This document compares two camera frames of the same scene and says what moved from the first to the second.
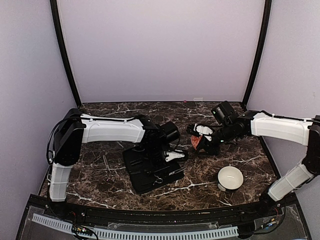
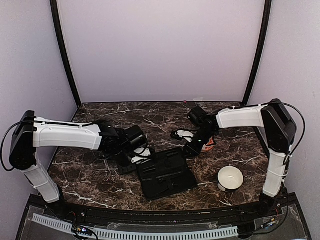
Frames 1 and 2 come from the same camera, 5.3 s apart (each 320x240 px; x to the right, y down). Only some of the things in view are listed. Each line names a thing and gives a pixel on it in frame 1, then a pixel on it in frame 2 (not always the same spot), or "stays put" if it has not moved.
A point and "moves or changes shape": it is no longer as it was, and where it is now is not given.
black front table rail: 174,216 stays put
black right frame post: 266,25 stays put
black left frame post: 54,6 stays put
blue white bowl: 229,178 stays put
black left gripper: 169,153 -> 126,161
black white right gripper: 204,143 -> 194,150
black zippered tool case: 146,173 moves or changes shape
